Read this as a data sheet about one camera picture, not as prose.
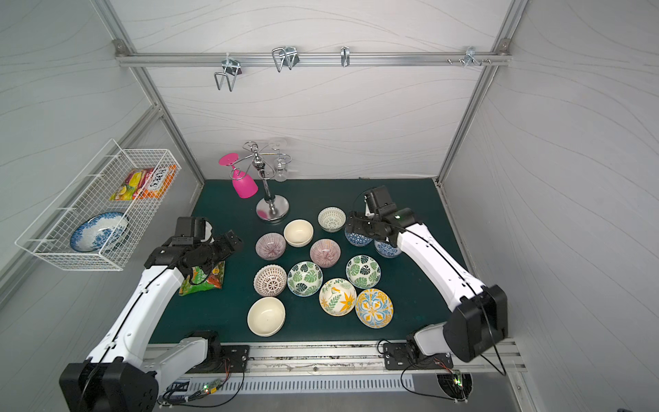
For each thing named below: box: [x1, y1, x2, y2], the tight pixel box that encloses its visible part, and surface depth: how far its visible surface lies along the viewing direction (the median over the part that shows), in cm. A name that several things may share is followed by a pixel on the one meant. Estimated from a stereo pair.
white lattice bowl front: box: [253, 264, 288, 297], surface depth 89 cm
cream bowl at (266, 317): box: [246, 296, 287, 338], surface depth 80 cm
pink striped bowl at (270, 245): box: [254, 231, 287, 261], surface depth 98 cm
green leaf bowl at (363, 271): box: [344, 254, 382, 290], surface depth 91 cm
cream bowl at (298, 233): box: [283, 218, 315, 249], surface depth 100 cm
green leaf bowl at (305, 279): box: [286, 260, 324, 298], surface depth 90 cm
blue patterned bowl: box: [344, 227, 374, 247], surface depth 100 cm
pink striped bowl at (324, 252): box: [309, 237, 341, 268], surface depth 95 cm
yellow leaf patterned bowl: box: [319, 278, 358, 317], surface depth 86 cm
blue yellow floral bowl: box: [355, 288, 394, 329], surface depth 83 cm
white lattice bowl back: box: [317, 206, 347, 233], surface depth 106 cm
